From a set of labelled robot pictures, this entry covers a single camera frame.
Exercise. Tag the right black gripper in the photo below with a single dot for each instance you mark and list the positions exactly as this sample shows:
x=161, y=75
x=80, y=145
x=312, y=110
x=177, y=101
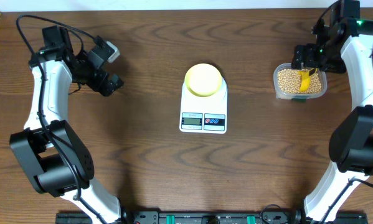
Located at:
x=308, y=50

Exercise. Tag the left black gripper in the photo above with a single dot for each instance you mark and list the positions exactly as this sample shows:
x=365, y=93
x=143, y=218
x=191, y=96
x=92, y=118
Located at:
x=109, y=84

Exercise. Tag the yellow measuring scoop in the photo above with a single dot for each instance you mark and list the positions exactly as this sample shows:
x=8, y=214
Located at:
x=306, y=78

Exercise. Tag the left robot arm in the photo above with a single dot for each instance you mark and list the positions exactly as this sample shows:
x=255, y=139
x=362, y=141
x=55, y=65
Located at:
x=53, y=157

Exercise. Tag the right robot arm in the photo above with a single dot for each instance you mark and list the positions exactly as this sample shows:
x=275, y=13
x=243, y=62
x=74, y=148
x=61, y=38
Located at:
x=344, y=45

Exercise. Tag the pale yellow bowl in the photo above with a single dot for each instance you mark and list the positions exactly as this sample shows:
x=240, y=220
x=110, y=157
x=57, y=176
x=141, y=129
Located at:
x=203, y=80

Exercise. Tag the white digital kitchen scale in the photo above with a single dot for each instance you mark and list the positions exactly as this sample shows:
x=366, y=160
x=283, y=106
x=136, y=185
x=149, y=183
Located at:
x=207, y=114

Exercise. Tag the soybeans pile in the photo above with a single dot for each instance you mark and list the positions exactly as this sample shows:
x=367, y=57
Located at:
x=289, y=81

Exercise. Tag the clear plastic container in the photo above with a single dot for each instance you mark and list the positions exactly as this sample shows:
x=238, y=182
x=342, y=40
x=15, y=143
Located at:
x=290, y=96

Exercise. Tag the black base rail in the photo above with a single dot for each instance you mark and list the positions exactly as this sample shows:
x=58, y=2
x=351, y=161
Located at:
x=151, y=217

